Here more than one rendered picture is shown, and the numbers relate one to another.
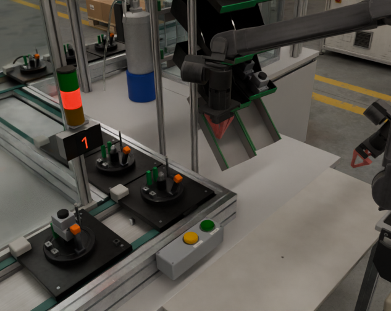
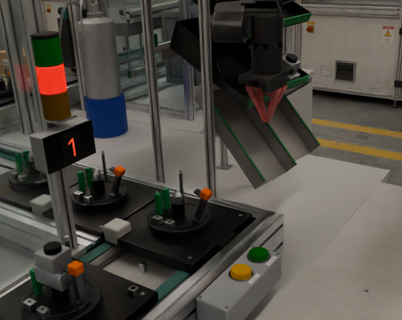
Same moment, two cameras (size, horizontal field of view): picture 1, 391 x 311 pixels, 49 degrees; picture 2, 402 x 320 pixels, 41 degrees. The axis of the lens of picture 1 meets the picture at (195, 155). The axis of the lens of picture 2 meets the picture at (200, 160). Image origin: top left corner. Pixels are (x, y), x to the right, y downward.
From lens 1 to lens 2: 33 cm
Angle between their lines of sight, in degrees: 12
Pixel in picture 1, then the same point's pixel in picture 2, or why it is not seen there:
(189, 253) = (246, 293)
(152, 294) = not seen: outside the picture
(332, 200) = (401, 218)
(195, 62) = (230, 11)
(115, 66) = not seen: hidden behind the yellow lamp
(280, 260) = (364, 294)
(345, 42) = (324, 77)
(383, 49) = (371, 80)
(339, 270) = not seen: outside the picture
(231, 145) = (260, 155)
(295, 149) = (329, 167)
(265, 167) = (298, 190)
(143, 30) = (107, 40)
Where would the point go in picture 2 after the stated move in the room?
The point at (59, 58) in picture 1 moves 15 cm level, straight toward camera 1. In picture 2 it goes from (34, 20) to (54, 30)
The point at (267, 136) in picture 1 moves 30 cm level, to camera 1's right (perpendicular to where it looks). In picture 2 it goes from (301, 145) to (401, 134)
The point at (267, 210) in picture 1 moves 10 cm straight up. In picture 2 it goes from (322, 237) to (324, 201)
